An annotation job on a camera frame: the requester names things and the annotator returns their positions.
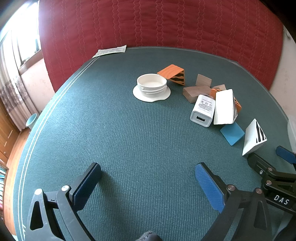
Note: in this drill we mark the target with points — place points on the wooden cabinet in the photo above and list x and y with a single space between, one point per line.
7 139

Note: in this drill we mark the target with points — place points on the teal bin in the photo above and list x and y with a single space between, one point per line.
31 120

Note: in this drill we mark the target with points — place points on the clear plastic bowl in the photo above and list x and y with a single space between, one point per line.
292 129

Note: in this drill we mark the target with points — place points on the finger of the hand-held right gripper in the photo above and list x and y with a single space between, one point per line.
286 154
259 162

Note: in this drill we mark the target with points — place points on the patterned curtain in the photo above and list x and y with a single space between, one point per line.
13 99

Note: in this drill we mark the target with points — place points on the orange striped wedge block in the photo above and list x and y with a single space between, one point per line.
214 92
170 70

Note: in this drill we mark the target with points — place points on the white charger plug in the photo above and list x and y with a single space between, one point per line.
203 109

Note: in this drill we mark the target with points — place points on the thick brown wooden block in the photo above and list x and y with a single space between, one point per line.
193 92

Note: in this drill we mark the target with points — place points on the white round plastic dish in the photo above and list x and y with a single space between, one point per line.
151 82

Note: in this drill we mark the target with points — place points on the thin brown wooden block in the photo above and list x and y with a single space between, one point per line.
203 80
219 87

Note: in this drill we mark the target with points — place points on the white paper sheet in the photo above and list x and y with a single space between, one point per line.
108 51

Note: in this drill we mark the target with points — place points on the blue block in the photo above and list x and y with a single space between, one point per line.
232 134

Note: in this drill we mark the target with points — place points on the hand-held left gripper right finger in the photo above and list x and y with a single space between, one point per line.
209 185

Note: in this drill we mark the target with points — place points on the white striped wedge block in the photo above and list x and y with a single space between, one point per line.
251 136
223 106

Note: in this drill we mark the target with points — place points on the window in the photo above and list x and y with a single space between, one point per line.
27 34

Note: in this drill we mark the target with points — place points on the green table mat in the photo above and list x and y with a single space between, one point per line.
127 139

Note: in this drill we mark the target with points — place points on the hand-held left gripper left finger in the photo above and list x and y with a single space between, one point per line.
89 183

